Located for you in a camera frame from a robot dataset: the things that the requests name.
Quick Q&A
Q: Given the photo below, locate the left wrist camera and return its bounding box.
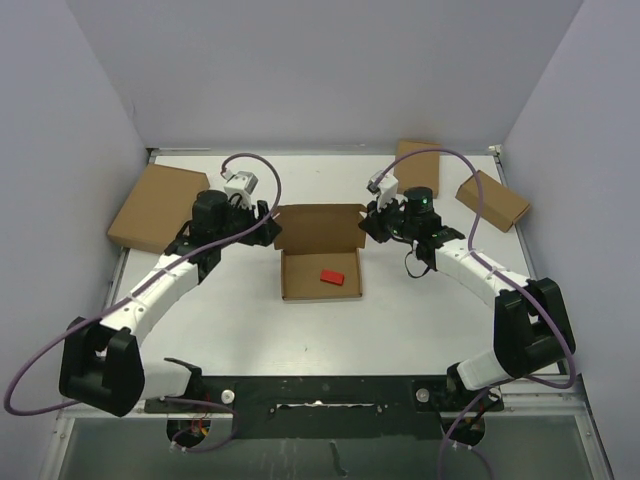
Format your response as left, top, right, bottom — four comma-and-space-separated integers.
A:
222, 170, 258, 209

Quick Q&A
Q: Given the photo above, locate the upright folded cardboard box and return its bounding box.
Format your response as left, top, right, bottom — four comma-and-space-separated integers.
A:
393, 140, 440, 198

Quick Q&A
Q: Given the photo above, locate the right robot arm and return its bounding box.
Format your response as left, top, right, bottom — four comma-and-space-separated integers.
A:
359, 187, 576, 409

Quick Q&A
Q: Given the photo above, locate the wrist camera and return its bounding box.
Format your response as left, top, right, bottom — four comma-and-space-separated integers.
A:
367, 170, 399, 211
222, 170, 258, 209

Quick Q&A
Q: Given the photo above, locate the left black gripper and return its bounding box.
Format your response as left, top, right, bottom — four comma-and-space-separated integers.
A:
215, 194, 280, 247

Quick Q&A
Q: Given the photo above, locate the small red block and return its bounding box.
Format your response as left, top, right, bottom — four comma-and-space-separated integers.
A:
320, 269, 345, 286

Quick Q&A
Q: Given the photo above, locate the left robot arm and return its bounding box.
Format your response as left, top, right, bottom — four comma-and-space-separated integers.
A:
58, 190, 282, 417

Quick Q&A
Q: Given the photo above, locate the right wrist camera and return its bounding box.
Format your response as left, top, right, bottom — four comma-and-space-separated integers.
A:
367, 170, 399, 211

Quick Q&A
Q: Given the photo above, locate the small folded cardboard box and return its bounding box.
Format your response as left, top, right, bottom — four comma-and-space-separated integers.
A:
455, 171, 531, 232

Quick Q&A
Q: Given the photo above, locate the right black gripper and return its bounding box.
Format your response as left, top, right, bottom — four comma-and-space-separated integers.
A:
360, 193, 417, 245

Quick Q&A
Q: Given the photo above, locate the large folded cardboard box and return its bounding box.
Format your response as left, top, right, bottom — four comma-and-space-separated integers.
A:
107, 163, 210, 254

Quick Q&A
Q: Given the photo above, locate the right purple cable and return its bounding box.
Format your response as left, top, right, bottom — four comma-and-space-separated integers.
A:
369, 147, 577, 480

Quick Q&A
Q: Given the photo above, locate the brown cardboard box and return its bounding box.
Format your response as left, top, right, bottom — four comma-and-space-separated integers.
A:
274, 204, 366, 301

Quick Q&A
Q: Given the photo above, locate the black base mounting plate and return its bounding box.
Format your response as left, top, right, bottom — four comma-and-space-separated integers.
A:
144, 372, 501, 449

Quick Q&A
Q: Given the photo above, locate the aluminium table frame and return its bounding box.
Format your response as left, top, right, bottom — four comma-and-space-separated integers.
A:
34, 144, 614, 480

